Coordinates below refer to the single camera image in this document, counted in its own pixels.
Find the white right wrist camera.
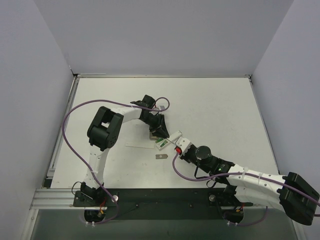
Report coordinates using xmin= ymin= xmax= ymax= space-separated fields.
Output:
xmin=175 ymin=136 xmax=192 ymax=156

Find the green AAA battery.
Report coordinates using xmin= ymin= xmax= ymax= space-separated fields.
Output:
xmin=157 ymin=140 xmax=167 ymax=148

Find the aluminium table frame rail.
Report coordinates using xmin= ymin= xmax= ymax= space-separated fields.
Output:
xmin=32 ymin=77 xmax=279 ymax=209

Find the small grey battery cover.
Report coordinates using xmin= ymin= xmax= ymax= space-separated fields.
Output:
xmin=155 ymin=154 xmax=168 ymax=160

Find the white remote control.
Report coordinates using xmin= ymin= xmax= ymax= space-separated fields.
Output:
xmin=155 ymin=130 xmax=183 ymax=151

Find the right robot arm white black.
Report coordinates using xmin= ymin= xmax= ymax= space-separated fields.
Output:
xmin=175 ymin=144 xmax=320 ymax=226

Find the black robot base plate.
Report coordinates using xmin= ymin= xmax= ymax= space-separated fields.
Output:
xmin=73 ymin=188 xmax=252 ymax=220

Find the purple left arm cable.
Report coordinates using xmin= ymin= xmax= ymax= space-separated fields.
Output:
xmin=61 ymin=96 xmax=171 ymax=225

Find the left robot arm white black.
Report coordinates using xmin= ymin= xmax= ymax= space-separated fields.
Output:
xmin=80 ymin=95 xmax=170 ymax=206

